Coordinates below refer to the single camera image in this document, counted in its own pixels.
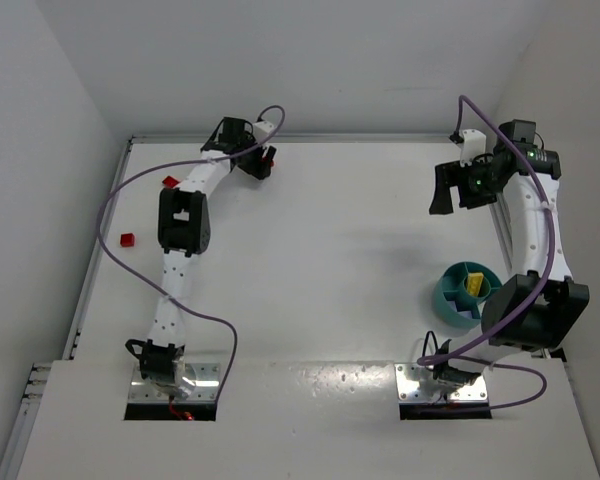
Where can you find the long yellow lego brick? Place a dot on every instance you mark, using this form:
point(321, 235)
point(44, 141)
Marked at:
point(474, 283)

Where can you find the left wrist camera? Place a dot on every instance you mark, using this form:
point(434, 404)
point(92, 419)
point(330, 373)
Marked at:
point(262, 131)

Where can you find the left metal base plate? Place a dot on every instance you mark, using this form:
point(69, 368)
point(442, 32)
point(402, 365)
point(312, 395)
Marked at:
point(199, 383)

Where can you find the teal divided round container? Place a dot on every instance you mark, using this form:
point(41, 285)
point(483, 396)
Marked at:
point(451, 285)

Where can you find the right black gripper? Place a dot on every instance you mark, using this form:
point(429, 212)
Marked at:
point(462, 185)

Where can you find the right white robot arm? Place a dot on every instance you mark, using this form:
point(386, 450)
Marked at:
point(540, 302)

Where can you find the metal base plate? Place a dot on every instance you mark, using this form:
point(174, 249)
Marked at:
point(199, 383)
point(415, 386)

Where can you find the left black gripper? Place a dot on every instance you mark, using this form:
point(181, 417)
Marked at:
point(259, 163)

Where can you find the small red lego brick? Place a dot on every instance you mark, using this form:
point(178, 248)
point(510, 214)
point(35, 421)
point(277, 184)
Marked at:
point(127, 240)

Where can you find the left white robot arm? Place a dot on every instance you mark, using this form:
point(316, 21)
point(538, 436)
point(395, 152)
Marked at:
point(184, 234)

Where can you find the red lego brick left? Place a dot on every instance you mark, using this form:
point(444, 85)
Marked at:
point(170, 182)

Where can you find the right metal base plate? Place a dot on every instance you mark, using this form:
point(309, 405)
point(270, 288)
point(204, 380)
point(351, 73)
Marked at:
point(415, 386)

